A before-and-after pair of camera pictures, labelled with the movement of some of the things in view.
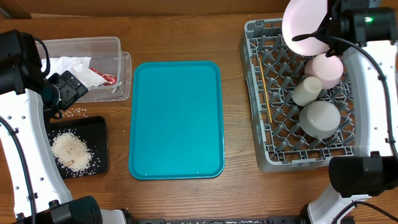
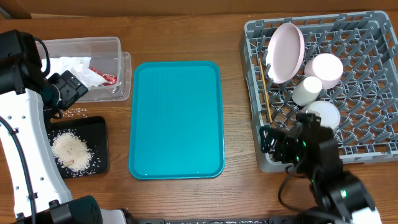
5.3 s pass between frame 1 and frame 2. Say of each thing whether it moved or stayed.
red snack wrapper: stayed
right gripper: moved
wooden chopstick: stayed
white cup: stayed
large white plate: moved
